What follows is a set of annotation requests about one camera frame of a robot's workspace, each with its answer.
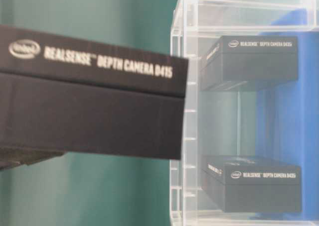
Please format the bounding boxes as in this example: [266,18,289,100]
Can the black RealSense box bottom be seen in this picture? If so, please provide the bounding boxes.
[200,155,302,213]

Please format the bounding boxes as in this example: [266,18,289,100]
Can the black realsense box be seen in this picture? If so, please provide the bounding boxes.
[200,155,302,213]
[0,25,188,170]
[199,35,299,92]

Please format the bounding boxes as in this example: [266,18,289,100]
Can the blue cloth liner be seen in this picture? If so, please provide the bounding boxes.
[254,7,319,223]

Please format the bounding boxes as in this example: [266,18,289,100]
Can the black RealSense box top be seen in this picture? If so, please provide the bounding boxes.
[199,35,299,92]

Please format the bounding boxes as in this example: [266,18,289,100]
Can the clear plastic storage case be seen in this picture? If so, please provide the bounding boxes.
[169,0,319,226]

